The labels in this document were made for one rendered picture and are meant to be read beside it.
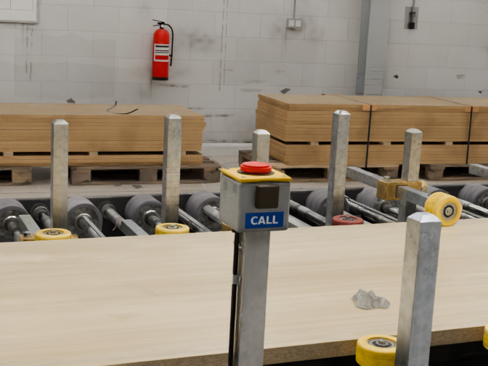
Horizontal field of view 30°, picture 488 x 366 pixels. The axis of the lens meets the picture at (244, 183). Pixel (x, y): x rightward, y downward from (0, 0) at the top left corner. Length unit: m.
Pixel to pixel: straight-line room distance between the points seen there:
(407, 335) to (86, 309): 0.58
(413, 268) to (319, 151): 6.36
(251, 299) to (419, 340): 0.27
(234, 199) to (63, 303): 0.58
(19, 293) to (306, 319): 0.52
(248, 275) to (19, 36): 7.20
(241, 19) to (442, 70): 2.21
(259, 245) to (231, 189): 0.08
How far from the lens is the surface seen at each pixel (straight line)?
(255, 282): 1.18
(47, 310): 1.61
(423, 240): 1.28
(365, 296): 1.69
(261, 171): 1.14
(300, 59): 8.88
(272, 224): 1.15
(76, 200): 2.67
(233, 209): 1.14
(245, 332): 1.20
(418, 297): 1.31
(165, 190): 2.28
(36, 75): 8.32
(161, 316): 1.58
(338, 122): 2.43
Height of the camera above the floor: 1.43
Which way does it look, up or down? 11 degrees down
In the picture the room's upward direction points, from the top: 3 degrees clockwise
